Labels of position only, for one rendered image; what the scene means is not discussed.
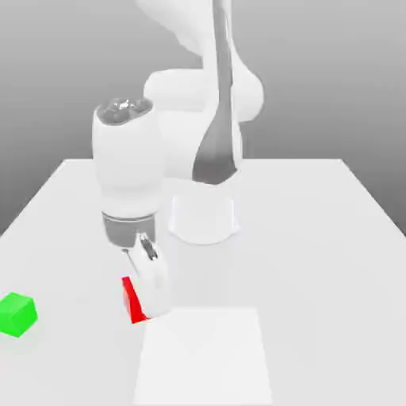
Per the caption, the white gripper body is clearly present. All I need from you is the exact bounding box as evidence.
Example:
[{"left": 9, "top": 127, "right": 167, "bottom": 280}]
[{"left": 127, "top": 233, "right": 174, "bottom": 319}]

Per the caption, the small red cube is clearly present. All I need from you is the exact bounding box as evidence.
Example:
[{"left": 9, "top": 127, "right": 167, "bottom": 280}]
[{"left": 121, "top": 276, "right": 151, "bottom": 325}]

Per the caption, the small green cube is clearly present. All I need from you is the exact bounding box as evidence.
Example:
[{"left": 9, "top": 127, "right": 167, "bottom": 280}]
[{"left": 0, "top": 292, "right": 39, "bottom": 339}]

